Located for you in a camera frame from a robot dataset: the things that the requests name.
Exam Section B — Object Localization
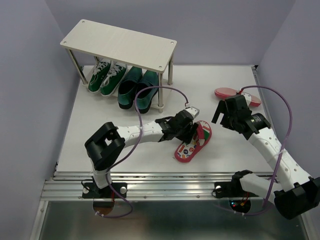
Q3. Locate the green canvas sneaker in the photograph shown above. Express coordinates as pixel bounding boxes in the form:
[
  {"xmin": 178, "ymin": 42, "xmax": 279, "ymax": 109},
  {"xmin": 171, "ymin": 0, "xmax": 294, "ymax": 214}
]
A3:
[
  {"xmin": 88, "ymin": 58, "xmax": 113, "ymax": 93},
  {"xmin": 100, "ymin": 63, "xmax": 127, "ymax": 97}
]

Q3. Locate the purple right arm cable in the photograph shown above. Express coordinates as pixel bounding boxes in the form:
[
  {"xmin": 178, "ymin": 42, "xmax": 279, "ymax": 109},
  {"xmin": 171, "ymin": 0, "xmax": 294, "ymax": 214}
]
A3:
[{"xmin": 217, "ymin": 85, "xmax": 293, "ymax": 216}]

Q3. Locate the white two-tier shoe shelf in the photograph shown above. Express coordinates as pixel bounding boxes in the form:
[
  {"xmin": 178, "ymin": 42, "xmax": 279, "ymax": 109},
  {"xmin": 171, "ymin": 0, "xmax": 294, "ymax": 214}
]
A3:
[{"xmin": 60, "ymin": 19, "xmax": 177, "ymax": 113}]

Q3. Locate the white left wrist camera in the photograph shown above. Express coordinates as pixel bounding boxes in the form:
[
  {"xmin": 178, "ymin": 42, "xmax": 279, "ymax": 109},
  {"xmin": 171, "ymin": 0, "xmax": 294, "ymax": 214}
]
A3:
[{"xmin": 185, "ymin": 106, "xmax": 200, "ymax": 119}]

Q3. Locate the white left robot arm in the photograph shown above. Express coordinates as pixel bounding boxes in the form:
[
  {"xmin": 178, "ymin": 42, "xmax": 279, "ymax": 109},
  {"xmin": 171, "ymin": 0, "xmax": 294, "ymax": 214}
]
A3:
[{"xmin": 84, "ymin": 107, "xmax": 200, "ymax": 197}]

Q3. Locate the colourful pink slide sandal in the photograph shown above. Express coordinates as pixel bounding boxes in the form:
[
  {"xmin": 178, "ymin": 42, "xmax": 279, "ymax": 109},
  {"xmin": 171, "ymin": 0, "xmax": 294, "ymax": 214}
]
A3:
[{"xmin": 174, "ymin": 120, "xmax": 212, "ymax": 164}]

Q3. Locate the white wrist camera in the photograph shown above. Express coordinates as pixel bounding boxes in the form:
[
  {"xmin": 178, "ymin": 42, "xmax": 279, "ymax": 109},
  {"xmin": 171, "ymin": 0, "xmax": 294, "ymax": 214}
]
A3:
[
  {"xmin": 185, "ymin": 106, "xmax": 200, "ymax": 119},
  {"xmin": 241, "ymin": 92, "xmax": 252, "ymax": 106}
]

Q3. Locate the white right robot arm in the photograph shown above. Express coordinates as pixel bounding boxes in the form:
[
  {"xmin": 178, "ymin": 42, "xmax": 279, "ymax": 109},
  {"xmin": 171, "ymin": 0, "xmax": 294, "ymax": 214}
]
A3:
[{"xmin": 212, "ymin": 94, "xmax": 320, "ymax": 220}]

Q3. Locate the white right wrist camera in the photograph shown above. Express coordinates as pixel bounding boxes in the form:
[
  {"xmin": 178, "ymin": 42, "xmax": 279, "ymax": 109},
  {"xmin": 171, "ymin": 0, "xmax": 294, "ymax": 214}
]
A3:
[{"xmin": 241, "ymin": 92, "xmax": 252, "ymax": 106}]

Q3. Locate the aluminium mounting rail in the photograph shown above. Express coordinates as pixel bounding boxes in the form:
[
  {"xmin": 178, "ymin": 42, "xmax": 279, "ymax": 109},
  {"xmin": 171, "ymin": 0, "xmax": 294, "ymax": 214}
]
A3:
[{"xmin": 40, "ymin": 172, "xmax": 233, "ymax": 202}]

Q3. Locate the green leather loafer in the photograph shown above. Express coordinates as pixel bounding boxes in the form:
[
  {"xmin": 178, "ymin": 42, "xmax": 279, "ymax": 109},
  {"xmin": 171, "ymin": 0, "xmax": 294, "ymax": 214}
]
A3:
[
  {"xmin": 136, "ymin": 70, "xmax": 159, "ymax": 114},
  {"xmin": 117, "ymin": 66, "xmax": 143, "ymax": 110}
]

